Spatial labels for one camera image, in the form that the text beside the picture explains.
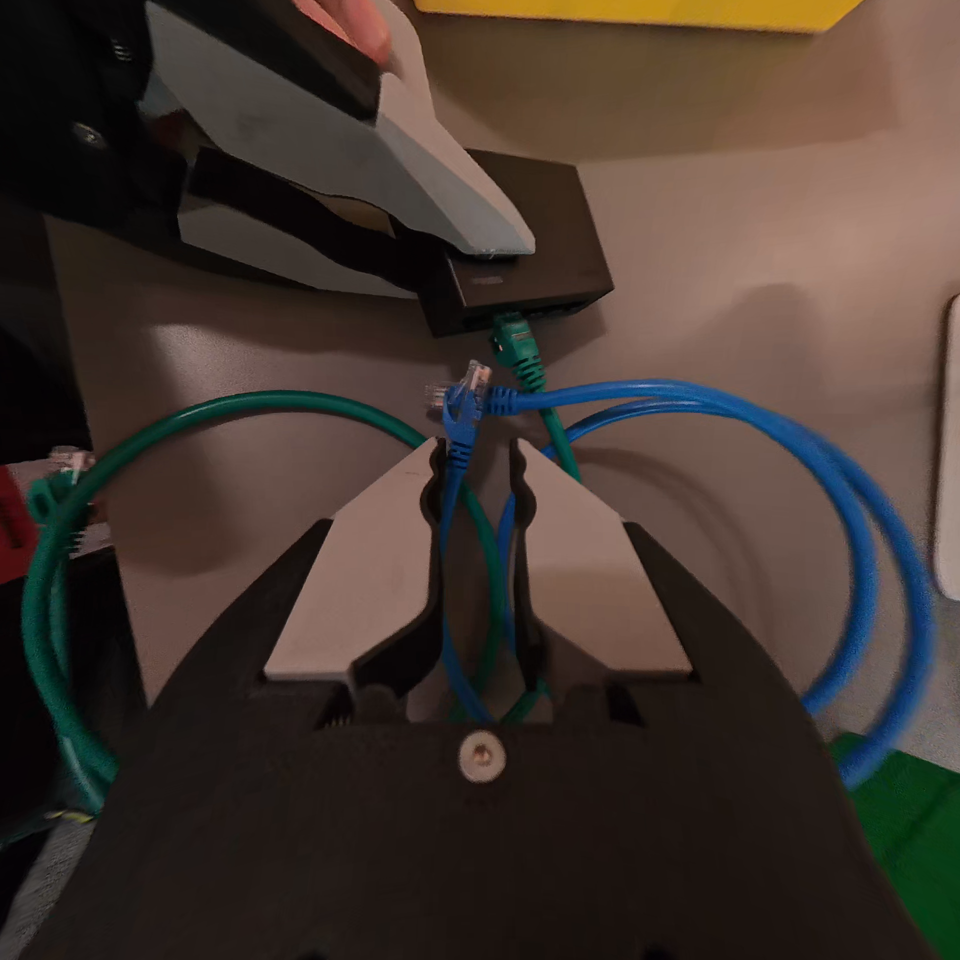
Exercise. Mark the red ridged plastic object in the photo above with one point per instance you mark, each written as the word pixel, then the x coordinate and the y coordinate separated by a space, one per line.
pixel 16 525

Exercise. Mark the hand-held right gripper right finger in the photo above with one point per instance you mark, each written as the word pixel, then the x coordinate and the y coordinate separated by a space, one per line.
pixel 600 592

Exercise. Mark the green plastic bin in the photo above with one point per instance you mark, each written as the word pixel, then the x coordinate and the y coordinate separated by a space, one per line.
pixel 907 847

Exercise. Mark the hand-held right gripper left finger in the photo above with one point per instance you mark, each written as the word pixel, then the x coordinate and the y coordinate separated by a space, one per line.
pixel 360 592

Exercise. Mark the person's left hand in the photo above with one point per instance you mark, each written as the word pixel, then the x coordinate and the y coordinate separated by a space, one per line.
pixel 349 19

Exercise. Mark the yellow plastic bin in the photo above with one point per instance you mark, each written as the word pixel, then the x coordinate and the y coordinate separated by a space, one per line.
pixel 637 13

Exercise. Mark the black network switch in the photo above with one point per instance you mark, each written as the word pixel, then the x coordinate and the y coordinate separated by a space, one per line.
pixel 547 225

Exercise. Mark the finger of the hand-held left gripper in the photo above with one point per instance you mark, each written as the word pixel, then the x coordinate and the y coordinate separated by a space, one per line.
pixel 285 127
pixel 240 236

